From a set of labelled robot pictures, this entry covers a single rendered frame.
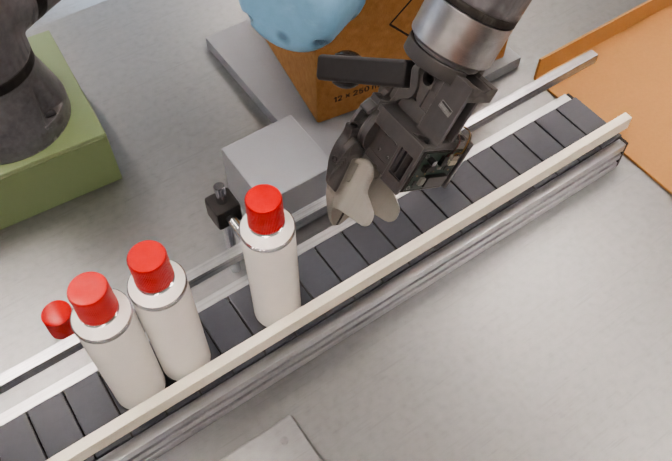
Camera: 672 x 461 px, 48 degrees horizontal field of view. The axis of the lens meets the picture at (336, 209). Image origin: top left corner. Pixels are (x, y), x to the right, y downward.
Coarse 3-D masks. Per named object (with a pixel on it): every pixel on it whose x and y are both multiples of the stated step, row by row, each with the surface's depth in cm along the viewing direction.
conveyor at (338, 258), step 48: (528, 144) 95; (432, 192) 91; (480, 192) 91; (528, 192) 91; (336, 240) 87; (384, 240) 87; (240, 336) 79; (288, 336) 79; (96, 384) 76; (0, 432) 73; (48, 432) 73
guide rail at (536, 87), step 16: (576, 64) 92; (544, 80) 90; (560, 80) 92; (512, 96) 89; (528, 96) 90; (480, 112) 87; (496, 112) 88; (464, 128) 86; (304, 208) 79; (320, 208) 79; (304, 224) 79; (224, 256) 76; (240, 256) 76; (192, 272) 75; (208, 272) 75; (48, 352) 69; (64, 352) 70; (16, 368) 69; (32, 368) 69; (0, 384) 68; (16, 384) 69
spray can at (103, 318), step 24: (72, 288) 59; (96, 288) 59; (72, 312) 63; (96, 312) 60; (120, 312) 62; (96, 336) 62; (120, 336) 62; (144, 336) 68; (96, 360) 65; (120, 360) 65; (144, 360) 68; (120, 384) 69; (144, 384) 71
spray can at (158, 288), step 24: (144, 264) 61; (168, 264) 62; (144, 288) 62; (168, 288) 64; (144, 312) 64; (168, 312) 64; (192, 312) 68; (168, 336) 68; (192, 336) 70; (168, 360) 72; (192, 360) 73
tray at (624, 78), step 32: (608, 32) 112; (640, 32) 114; (544, 64) 107; (608, 64) 110; (640, 64) 110; (576, 96) 106; (608, 96) 106; (640, 96) 106; (640, 128) 103; (640, 160) 100
